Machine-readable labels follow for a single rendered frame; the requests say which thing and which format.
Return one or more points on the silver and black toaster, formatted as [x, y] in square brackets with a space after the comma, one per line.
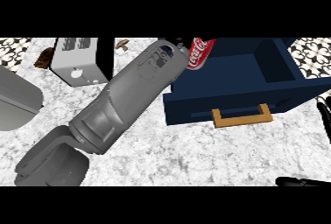
[80, 64]

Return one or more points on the grey rounded appliance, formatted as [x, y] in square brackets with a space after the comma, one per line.
[17, 99]

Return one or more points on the navy blue open drawer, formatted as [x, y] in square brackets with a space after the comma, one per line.
[241, 67]

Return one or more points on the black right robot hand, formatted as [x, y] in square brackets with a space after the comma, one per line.
[326, 112]

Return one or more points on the navy blue drawer front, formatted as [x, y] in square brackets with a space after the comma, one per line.
[194, 106]

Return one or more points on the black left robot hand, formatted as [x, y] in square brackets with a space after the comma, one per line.
[182, 43]

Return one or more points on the brown bread piece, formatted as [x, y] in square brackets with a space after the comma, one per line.
[122, 43]
[43, 58]

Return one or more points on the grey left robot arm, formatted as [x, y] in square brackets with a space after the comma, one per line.
[125, 93]

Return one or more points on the red soda can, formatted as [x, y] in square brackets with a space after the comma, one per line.
[199, 55]

